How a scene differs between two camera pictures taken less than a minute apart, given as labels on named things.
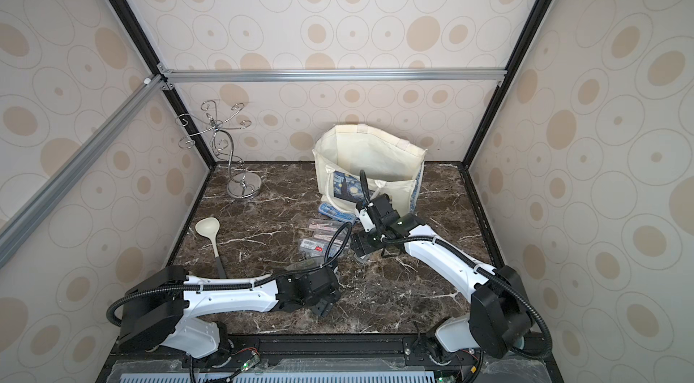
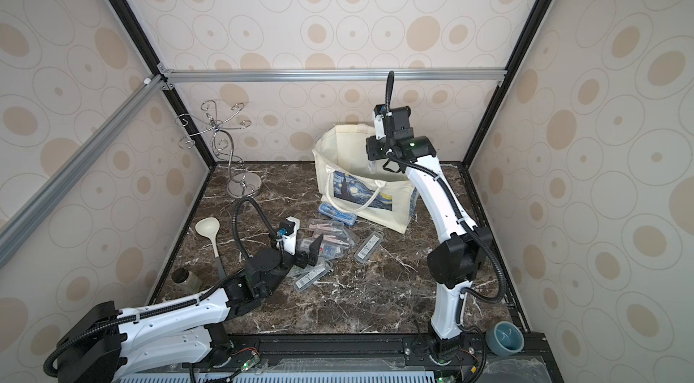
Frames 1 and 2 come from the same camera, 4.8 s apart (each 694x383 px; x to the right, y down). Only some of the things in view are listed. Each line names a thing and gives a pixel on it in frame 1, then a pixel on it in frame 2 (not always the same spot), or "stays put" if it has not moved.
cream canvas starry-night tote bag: x=356 y=163 stays put
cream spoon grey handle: x=209 y=227 stays put
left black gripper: x=328 y=305 → x=304 y=259
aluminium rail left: x=28 y=217 stays put
